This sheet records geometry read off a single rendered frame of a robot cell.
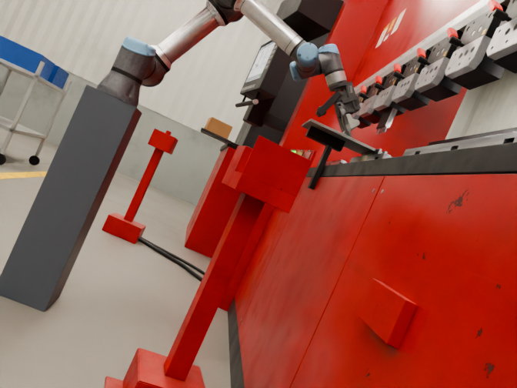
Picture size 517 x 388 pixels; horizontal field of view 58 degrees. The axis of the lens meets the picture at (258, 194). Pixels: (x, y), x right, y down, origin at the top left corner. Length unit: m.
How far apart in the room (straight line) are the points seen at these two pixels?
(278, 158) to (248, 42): 8.00
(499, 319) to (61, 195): 1.43
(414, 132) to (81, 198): 1.88
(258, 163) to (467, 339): 0.73
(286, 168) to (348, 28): 1.71
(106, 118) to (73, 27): 7.76
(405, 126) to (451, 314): 2.23
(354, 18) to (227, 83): 6.28
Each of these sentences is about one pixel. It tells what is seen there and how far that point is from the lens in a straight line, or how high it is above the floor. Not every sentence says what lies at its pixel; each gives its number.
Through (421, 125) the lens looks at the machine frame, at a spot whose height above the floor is 1.42.
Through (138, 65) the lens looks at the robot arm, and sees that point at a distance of 1.74.
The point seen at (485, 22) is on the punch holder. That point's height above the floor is 1.30.
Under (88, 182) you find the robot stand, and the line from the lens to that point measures 1.69.
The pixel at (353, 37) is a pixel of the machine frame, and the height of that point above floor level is 1.71.
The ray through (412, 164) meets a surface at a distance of 0.97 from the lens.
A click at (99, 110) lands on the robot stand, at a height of 0.71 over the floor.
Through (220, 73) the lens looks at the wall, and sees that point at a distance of 8.99.
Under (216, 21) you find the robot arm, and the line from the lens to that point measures 1.90.
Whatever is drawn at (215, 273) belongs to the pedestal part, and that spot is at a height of 0.43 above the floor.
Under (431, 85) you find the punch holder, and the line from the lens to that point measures 1.49.
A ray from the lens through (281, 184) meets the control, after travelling 1.20.
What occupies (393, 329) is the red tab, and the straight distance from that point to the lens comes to 0.72.
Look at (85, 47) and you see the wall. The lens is 9.26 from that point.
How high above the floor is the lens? 0.67
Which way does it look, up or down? level
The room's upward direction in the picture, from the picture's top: 24 degrees clockwise
